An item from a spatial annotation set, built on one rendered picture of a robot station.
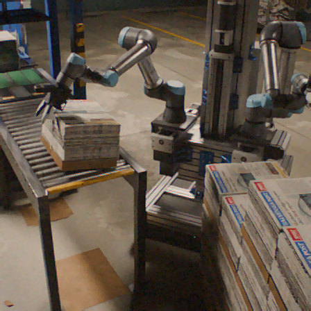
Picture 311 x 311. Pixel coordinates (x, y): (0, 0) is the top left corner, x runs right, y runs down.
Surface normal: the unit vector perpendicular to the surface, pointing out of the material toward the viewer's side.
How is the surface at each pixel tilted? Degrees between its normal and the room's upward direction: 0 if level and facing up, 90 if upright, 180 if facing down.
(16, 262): 0
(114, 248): 0
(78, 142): 90
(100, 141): 90
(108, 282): 0
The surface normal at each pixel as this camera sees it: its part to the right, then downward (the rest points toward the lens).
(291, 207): 0.03, -0.89
